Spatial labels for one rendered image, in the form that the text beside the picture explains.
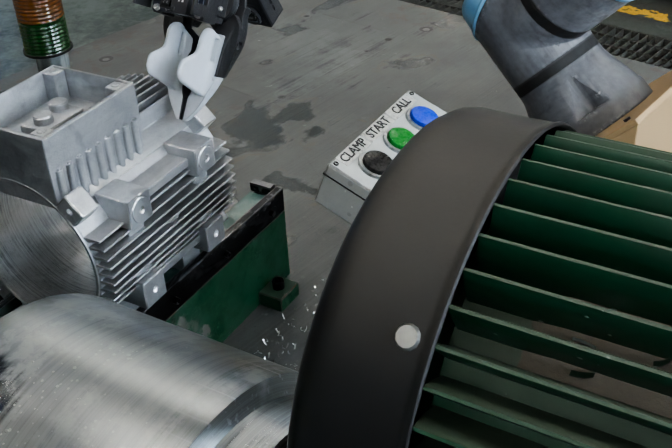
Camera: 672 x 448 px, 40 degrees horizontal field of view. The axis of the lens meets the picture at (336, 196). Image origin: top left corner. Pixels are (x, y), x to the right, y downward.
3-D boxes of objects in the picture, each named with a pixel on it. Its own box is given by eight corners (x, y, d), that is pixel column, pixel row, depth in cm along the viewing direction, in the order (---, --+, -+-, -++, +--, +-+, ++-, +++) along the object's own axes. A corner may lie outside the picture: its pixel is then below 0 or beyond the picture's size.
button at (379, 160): (379, 189, 86) (385, 175, 84) (352, 172, 86) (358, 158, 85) (394, 174, 88) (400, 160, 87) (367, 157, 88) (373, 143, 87)
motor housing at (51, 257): (128, 360, 87) (91, 188, 76) (-17, 304, 95) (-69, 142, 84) (245, 246, 101) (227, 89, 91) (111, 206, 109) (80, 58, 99)
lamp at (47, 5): (40, 28, 116) (33, -6, 113) (6, 21, 119) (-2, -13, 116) (74, 12, 120) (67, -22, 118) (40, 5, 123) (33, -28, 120)
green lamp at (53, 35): (48, 61, 118) (40, 28, 116) (14, 53, 121) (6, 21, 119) (81, 44, 123) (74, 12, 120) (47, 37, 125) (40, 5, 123)
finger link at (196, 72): (153, 116, 87) (172, 18, 86) (190, 121, 92) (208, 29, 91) (179, 122, 86) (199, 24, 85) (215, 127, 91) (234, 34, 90)
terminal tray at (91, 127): (62, 214, 80) (44, 141, 76) (-26, 186, 85) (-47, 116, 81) (148, 150, 89) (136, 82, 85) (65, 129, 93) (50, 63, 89)
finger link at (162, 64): (126, 109, 89) (146, 13, 88) (164, 114, 94) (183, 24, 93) (152, 115, 87) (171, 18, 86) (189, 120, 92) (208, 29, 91)
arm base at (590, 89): (589, 124, 125) (547, 64, 125) (673, 75, 113) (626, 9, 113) (526, 175, 117) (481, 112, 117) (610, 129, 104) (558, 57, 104)
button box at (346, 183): (374, 241, 86) (392, 202, 83) (312, 201, 88) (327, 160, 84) (449, 157, 99) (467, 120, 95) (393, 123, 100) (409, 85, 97)
